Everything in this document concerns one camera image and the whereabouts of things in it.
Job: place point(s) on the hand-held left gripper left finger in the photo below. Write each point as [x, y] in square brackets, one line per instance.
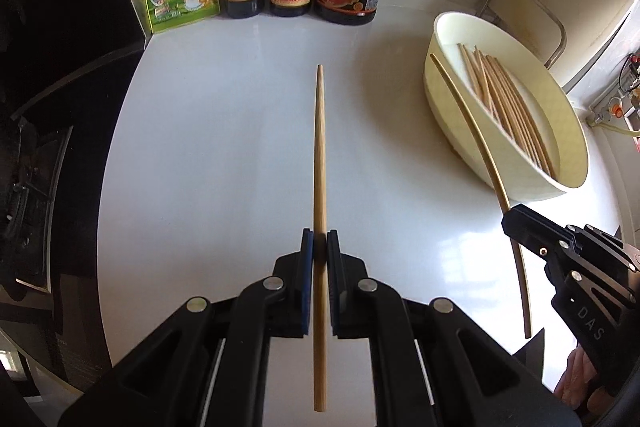
[306, 287]

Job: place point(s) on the metal tube rack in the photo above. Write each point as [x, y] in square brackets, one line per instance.
[561, 39]

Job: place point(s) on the row of wooden chopsticks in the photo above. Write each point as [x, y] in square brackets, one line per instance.
[500, 107]

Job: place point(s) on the black range hood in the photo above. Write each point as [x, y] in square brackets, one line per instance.
[75, 7]

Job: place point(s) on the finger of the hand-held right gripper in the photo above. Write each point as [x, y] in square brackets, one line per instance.
[535, 232]
[597, 237]

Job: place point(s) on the slim bamboo chopstick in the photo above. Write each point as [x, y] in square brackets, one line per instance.
[487, 157]
[320, 157]

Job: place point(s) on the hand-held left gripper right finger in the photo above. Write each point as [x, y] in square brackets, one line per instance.
[336, 287]

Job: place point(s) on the black gas stove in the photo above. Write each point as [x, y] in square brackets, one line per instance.
[30, 207]

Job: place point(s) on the cream oval basin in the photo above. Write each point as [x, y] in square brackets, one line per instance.
[567, 142]

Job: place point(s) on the person's right hand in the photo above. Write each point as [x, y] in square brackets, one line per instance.
[575, 382]

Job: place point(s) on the gas pipe valve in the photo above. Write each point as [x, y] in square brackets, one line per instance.
[616, 111]

